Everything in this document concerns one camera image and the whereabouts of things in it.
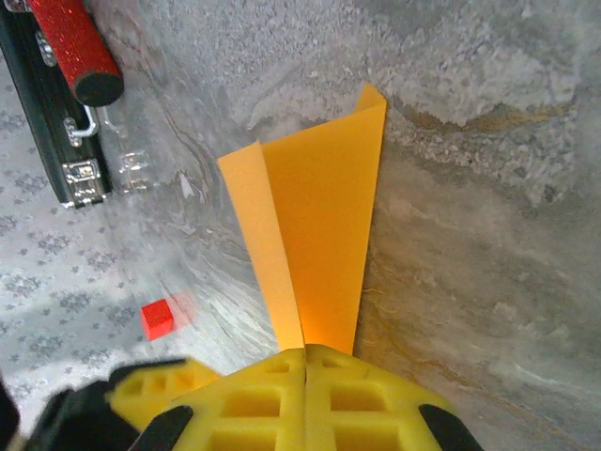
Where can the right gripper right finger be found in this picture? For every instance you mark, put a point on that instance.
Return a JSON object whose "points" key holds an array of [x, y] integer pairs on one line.
{"points": [[366, 413]]}

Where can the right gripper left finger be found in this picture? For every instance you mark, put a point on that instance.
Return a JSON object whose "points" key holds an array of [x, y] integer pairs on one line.
{"points": [[244, 413]]}

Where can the small red block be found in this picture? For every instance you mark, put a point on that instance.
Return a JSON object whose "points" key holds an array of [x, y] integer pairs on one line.
{"points": [[157, 319]]}

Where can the red glitter cylinder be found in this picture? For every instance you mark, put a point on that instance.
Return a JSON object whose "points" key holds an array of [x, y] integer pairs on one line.
{"points": [[75, 42]]}

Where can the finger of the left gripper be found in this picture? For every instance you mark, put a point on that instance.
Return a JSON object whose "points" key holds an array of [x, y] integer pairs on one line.
{"points": [[159, 387]]}

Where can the orange-yellow cloth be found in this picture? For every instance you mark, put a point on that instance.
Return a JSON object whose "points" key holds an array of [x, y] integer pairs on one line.
{"points": [[319, 225]]}

